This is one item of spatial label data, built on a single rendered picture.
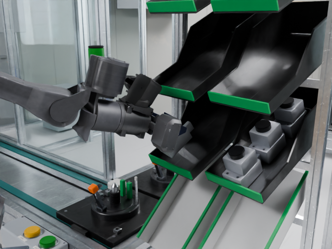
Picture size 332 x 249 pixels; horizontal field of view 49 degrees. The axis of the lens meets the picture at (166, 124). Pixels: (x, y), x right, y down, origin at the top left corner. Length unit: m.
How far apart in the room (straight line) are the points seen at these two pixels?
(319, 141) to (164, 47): 4.36
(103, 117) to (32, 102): 0.12
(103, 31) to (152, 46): 3.81
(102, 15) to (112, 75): 0.57
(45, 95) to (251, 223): 0.49
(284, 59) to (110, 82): 0.35
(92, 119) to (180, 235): 0.36
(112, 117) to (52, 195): 0.73
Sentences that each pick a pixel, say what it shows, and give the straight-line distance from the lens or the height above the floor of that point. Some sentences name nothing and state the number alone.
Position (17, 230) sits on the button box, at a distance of 1.08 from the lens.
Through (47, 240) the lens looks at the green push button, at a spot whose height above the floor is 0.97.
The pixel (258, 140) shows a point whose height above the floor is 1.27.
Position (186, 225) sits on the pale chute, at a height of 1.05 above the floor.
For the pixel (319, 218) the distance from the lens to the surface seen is 1.36.
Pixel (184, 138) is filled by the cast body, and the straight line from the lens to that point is 0.75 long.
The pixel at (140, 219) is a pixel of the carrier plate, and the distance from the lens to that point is 1.04.
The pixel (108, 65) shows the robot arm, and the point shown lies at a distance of 0.62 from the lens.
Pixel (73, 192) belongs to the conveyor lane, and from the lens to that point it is 1.33.
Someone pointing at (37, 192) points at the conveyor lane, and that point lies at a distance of 1.37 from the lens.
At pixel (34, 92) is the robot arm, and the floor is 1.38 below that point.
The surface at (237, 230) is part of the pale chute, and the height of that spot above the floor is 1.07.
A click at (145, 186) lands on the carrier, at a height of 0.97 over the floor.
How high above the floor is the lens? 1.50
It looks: 16 degrees down
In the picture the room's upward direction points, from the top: straight up
